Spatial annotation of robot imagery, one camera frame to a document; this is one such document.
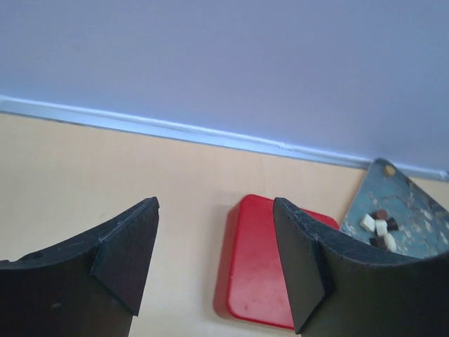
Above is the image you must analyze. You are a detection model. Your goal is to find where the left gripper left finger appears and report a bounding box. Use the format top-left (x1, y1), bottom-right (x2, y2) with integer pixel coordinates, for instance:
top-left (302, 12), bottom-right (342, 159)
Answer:
top-left (1, 197), bottom-right (159, 336)

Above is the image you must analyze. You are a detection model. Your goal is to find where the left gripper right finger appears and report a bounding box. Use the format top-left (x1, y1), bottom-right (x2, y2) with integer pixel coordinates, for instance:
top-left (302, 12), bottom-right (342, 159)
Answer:
top-left (273, 197), bottom-right (448, 336)

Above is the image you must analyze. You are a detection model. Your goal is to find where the red box lid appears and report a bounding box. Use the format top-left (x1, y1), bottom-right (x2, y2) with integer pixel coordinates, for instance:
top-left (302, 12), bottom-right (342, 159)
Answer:
top-left (213, 194), bottom-right (340, 331)

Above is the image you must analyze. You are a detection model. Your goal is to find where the white square chocolate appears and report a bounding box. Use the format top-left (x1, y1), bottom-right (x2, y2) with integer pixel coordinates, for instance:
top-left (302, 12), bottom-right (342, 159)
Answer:
top-left (359, 214), bottom-right (376, 232)

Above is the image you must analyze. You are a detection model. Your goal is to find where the blue floral tray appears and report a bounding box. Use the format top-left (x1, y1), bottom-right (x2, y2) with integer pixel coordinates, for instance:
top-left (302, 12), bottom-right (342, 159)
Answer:
top-left (340, 159), bottom-right (448, 258)

